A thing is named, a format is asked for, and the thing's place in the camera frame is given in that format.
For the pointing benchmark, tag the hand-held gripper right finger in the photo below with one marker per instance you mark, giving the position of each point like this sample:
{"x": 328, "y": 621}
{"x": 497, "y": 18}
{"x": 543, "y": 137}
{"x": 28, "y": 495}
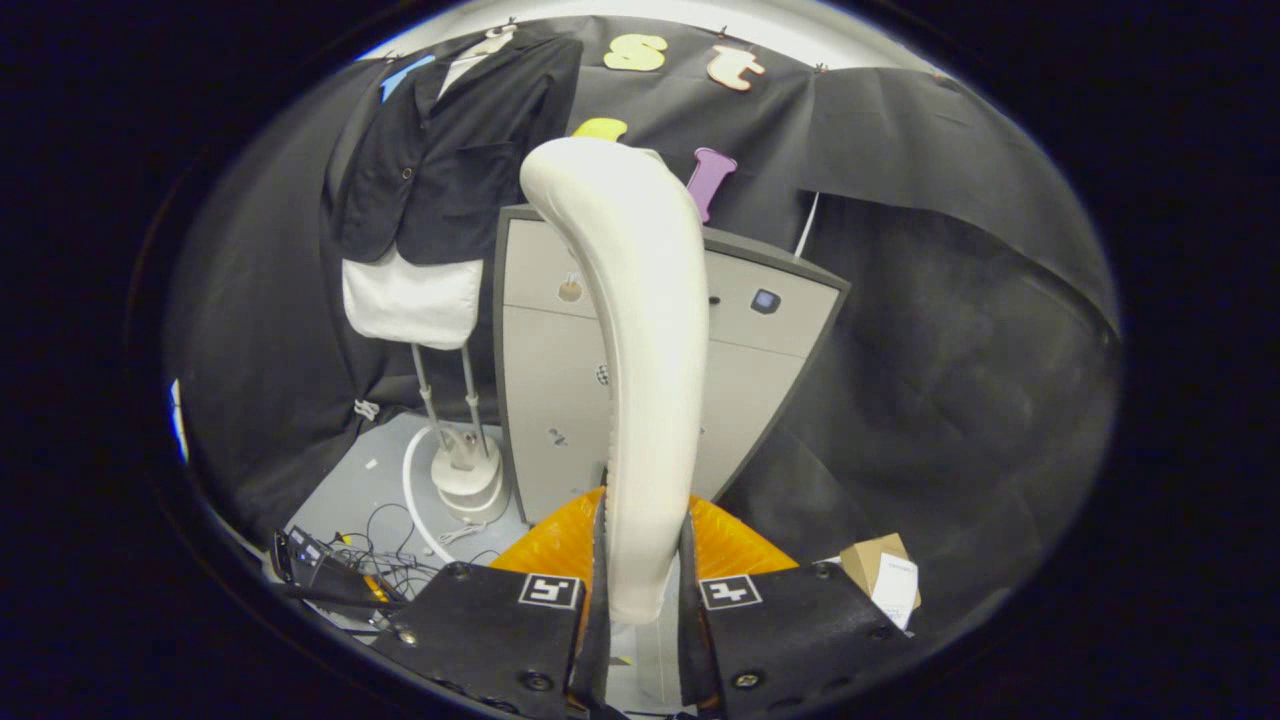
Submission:
{"x": 692, "y": 640}

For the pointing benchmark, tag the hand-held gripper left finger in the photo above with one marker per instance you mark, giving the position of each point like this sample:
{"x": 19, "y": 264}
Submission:
{"x": 592, "y": 640}

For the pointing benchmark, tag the white garment steamer base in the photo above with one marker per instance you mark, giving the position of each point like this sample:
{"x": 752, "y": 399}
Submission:
{"x": 468, "y": 480}

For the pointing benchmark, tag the white garment steamer head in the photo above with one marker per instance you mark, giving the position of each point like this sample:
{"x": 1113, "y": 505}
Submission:
{"x": 640, "y": 350}

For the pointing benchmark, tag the white shirt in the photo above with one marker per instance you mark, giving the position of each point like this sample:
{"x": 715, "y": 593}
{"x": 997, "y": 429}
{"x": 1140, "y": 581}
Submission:
{"x": 410, "y": 300}

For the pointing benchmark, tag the black suit jacket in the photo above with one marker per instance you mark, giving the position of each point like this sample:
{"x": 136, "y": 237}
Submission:
{"x": 470, "y": 160}

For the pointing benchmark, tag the cardboard box with white label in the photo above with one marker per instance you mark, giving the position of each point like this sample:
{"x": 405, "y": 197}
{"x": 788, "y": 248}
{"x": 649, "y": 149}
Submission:
{"x": 865, "y": 560}

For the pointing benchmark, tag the grey cabinet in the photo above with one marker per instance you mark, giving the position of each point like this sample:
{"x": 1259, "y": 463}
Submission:
{"x": 760, "y": 370}

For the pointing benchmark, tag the black electronic device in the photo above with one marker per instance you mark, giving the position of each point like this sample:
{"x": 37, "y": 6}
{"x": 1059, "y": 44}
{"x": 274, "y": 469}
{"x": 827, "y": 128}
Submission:
{"x": 320, "y": 575}

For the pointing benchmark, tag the small cabinet display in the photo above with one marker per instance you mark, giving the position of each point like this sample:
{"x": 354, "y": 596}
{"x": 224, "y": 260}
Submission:
{"x": 766, "y": 301}

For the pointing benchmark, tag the black backdrop cloth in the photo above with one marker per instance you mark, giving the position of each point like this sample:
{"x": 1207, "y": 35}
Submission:
{"x": 950, "y": 350}

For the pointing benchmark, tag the beige plastic hanger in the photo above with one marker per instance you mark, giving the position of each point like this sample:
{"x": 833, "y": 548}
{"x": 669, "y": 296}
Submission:
{"x": 495, "y": 42}

